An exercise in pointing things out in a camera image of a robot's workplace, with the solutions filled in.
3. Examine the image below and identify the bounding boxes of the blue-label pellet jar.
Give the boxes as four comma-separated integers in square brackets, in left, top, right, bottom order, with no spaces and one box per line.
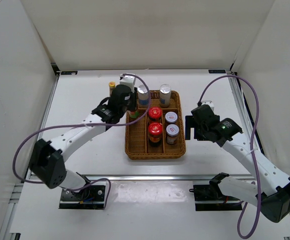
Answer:
[137,84,149,109]
[159,84,171,108]

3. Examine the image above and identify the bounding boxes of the yellow-cap sauce bottle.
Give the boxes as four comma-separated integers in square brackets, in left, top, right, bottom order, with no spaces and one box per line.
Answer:
[128,110,140,119]
[108,81,116,96]

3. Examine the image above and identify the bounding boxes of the white-lid spice jar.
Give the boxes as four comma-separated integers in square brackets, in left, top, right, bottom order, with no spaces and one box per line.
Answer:
[166,124,179,145]
[165,111,178,125]

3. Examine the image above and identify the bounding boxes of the red-lid chili jar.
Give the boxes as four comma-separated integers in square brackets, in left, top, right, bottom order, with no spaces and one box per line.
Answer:
[148,106,162,124]
[148,122,163,147]

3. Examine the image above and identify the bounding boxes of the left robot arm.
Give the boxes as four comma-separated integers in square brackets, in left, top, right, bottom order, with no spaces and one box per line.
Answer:
[29,84,137,200]

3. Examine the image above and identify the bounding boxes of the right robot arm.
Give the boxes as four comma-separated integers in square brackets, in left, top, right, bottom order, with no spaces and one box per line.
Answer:
[185,104,290,223]

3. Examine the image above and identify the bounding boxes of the wicker basket tray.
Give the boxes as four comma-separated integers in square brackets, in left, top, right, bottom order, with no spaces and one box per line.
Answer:
[125,90,186,160]

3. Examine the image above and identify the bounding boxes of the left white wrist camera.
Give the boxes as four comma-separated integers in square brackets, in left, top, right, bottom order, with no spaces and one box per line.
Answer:
[119,74,136,92]

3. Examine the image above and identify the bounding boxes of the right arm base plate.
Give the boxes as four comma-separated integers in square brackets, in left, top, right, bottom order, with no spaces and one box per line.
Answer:
[189,184,242,212]

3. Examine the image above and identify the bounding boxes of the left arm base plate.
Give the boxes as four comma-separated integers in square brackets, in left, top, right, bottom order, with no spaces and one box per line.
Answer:
[58,178,111,210]

